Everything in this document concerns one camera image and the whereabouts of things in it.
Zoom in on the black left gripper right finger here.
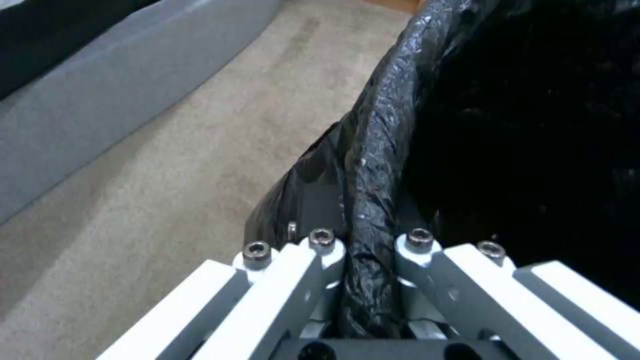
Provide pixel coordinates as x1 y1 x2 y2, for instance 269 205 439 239
393 227 640 360

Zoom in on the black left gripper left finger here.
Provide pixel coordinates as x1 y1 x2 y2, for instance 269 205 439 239
97 221 350 360

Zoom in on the trash bin with black bag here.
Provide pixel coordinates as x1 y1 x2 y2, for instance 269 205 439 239
243 0 640 340

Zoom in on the grey sofa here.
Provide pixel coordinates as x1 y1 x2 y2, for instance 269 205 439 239
0 0 281 227

